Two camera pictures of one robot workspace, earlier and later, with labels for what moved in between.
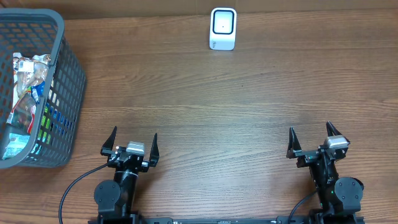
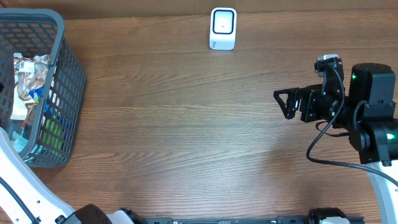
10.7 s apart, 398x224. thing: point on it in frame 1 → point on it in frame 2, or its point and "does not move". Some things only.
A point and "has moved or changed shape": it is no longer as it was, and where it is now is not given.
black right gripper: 306,156 → 293,94
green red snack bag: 23,114 has moved or changed shape
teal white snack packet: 16,143 does not move
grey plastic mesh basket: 41,32 does not move
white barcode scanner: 222,28 does not move
